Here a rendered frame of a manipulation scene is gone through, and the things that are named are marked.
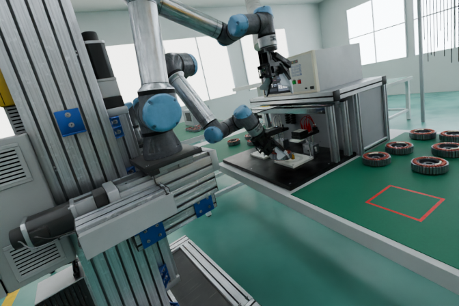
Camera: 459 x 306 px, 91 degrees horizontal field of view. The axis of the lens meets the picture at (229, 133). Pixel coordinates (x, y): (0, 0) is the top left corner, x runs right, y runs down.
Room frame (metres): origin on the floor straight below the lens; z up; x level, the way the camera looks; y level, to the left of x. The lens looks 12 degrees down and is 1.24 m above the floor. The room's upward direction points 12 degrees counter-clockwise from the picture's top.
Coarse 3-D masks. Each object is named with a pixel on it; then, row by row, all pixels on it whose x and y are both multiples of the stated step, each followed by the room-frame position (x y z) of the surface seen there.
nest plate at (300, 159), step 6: (294, 156) 1.18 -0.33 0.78; (300, 156) 1.17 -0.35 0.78; (306, 156) 1.15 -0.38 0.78; (312, 156) 1.13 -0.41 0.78; (276, 162) 1.17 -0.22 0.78; (282, 162) 1.14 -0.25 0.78; (288, 162) 1.13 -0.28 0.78; (294, 162) 1.11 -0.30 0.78; (300, 162) 1.09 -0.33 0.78; (306, 162) 1.10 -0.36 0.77
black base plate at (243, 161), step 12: (300, 144) 1.41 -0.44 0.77; (240, 156) 1.43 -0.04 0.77; (252, 156) 1.38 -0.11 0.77; (324, 156) 1.12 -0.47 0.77; (348, 156) 1.07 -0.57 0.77; (240, 168) 1.25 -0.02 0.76; (252, 168) 1.18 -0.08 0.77; (264, 168) 1.14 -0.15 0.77; (276, 168) 1.11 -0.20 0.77; (288, 168) 1.07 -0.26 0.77; (300, 168) 1.04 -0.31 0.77; (312, 168) 1.01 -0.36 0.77; (324, 168) 0.98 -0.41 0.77; (276, 180) 0.97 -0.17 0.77; (288, 180) 0.94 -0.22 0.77; (300, 180) 0.92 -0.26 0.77
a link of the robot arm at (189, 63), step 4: (180, 56) 1.11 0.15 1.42; (184, 56) 1.14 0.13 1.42; (188, 56) 1.16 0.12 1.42; (192, 56) 1.19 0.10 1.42; (184, 60) 1.12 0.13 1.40; (188, 60) 1.14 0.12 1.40; (192, 60) 1.17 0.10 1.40; (196, 60) 1.20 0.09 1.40; (184, 64) 1.11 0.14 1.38; (188, 64) 1.14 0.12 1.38; (192, 64) 1.17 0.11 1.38; (196, 64) 1.20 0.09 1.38; (184, 68) 1.12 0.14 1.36; (188, 68) 1.14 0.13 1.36; (192, 68) 1.17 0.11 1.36; (196, 68) 1.20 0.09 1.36; (184, 72) 1.13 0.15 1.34; (188, 72) 1.16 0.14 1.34; (192, 72) 1.19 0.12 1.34; (196, 72) 1.23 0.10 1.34; (184, 76) 1.18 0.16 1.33; (188, 76) 1.20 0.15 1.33
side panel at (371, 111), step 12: (360, 96) 1.12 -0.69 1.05; (372, 96) 1.17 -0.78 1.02; (384, 96) 1.19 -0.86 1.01; (360, 108) 1.09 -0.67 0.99; (372, 108) 1.16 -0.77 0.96; (384, 108) 1.20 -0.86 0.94; (360, 120) 1.09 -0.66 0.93; (372, 120) 1.16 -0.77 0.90; (384, 120) 1.20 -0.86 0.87; (360, 132) 1.08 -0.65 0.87; (372, 132) 1.15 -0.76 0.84; (384, 132) 1.20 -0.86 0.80; (360, 144) 1.08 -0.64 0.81; (372, 144) 1.13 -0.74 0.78
